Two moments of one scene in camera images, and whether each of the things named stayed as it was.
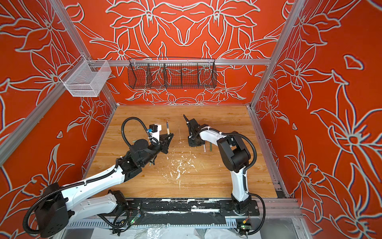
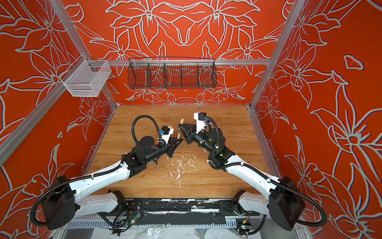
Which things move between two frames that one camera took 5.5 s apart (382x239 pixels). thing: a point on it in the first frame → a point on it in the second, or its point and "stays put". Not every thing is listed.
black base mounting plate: x=188 y=207 stays put
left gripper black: x=163 y=144 → x=170 y=147
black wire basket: x=167 y=73 stays put
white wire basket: x=86 y=78 stays put
